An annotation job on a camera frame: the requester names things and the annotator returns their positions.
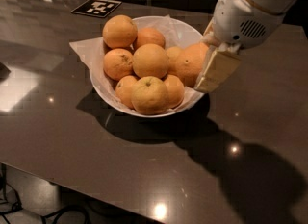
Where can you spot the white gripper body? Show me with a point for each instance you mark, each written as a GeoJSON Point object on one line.
{"type": "Point", "coordinates": [242, 17]}

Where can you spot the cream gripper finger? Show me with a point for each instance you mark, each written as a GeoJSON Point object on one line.
{"type": "Point", "coordinates": [209, 37]}
{"type": "Point", "coordinates": [217, 67]}

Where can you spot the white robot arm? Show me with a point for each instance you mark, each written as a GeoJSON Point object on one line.
{"type": "Point", "coordinates": [270, 6]}

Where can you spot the white bowl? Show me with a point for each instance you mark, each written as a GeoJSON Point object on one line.
{"type": "Point", "coordinates": [179, 32]}

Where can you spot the partly hidden back orange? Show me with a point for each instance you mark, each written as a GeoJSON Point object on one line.
{"type": "Point", "coordinates": [173, 53]}

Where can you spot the front right hidden orange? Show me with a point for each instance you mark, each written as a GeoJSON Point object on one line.
{"type": "Point", "coordinates": [175, 90]}

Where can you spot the front yellowish orange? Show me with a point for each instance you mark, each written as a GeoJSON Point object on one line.
{"type": "Point", "coordinates": [149, 96]}

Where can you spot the small front left orange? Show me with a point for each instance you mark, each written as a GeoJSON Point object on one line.
{"type": "Point", "coordinates": [123, 90]}

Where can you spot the white paper liner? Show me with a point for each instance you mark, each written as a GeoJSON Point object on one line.
{"type": "Point", "coordinates": [86, 50]}

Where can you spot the black white marker tag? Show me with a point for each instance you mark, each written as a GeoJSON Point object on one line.
{"type": "Point", "coordinates": [97, 8]}

